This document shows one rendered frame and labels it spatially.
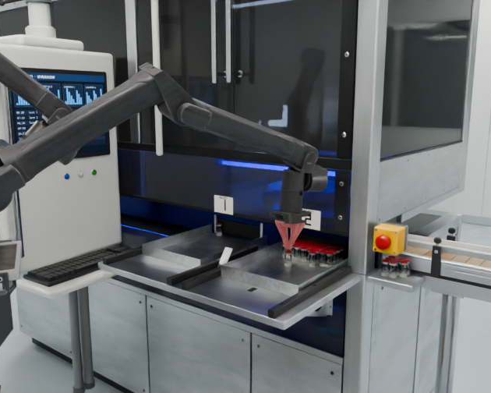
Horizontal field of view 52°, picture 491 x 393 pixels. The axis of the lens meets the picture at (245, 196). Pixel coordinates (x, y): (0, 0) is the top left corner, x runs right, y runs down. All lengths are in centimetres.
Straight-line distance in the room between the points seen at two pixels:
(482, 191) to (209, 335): 460
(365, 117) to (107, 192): 106
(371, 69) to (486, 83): 466
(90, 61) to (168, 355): 119
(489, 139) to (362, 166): 465
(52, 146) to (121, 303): 144
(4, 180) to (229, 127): 46
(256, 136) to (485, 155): 504
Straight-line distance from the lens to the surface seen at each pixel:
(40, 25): 192
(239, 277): 141
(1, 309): 113
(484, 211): 615
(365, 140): 143
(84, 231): 197
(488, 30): 609
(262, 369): 185
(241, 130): 111
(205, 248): 172
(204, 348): 200
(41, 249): 188
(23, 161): 95
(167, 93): 99
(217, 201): 175
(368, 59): 143
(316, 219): 153
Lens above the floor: 138
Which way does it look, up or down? 11 degrees down
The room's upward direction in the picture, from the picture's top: straight up
